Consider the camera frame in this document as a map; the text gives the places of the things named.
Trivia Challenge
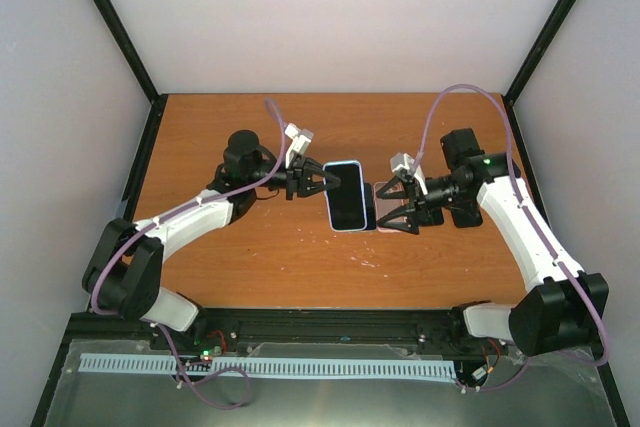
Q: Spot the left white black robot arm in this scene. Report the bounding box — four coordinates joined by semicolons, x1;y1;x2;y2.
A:
82;124;340;350

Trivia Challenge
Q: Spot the left black frame post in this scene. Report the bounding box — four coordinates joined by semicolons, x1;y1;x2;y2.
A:
63;0;162;104

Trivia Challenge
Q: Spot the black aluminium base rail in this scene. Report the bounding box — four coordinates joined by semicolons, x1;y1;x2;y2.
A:
67;307;599;359

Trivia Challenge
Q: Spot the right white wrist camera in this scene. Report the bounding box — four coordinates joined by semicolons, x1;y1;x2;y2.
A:
390;153;428;195

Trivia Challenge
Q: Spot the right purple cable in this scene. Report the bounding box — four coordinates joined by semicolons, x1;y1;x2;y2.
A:
412;84;612;393

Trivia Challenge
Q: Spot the metal base plate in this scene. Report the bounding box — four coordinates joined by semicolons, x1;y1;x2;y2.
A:
38;341;628;426

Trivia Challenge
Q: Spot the light blue phone case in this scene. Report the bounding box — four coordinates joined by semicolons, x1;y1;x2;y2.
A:
321;159;369;234

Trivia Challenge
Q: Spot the purple cable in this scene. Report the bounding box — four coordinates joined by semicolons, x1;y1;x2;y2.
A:
412;84;612;393
87;98;293;408

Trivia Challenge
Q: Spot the blue edged smartphone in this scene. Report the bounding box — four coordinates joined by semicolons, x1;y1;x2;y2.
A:
324;160;367;232

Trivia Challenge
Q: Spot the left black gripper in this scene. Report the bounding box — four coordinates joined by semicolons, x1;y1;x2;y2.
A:
247;155;340;200

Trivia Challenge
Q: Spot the black phone case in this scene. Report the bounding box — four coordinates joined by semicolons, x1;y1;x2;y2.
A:
447;199;483;229

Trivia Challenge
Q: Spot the light blue slotted cable duct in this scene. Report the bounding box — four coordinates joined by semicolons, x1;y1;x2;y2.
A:
77;353;456;383

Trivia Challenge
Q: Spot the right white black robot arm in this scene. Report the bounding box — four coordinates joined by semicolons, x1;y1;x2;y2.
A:
375;128;609;356

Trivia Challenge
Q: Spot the black smartphone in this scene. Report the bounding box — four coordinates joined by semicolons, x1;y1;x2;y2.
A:
422;208;444;226

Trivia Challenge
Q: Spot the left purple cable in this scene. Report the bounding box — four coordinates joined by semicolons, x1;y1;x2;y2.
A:
87;98;293;408

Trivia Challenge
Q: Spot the pink phone case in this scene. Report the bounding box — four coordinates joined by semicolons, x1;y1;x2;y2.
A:
373;181;406;233

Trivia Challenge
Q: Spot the right black frame post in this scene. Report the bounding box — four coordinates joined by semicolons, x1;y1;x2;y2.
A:
504;0;610;102

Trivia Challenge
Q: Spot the black frame post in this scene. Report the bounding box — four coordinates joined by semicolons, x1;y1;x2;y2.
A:
63;0;162;104
504;0;610;102

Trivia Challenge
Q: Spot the silver edged smartphone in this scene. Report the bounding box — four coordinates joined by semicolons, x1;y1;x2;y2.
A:
364;182;377;231

